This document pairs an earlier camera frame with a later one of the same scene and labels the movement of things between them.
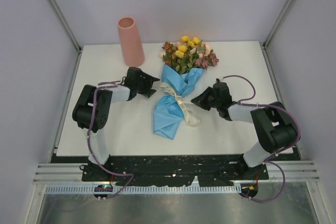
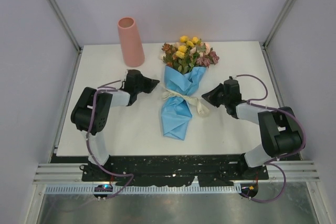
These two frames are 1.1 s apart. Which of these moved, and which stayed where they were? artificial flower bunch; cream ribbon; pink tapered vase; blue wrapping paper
Moved: blue wrapping paper; cream ribbon
Stayed: pink tapered vase; artificial flower bunch
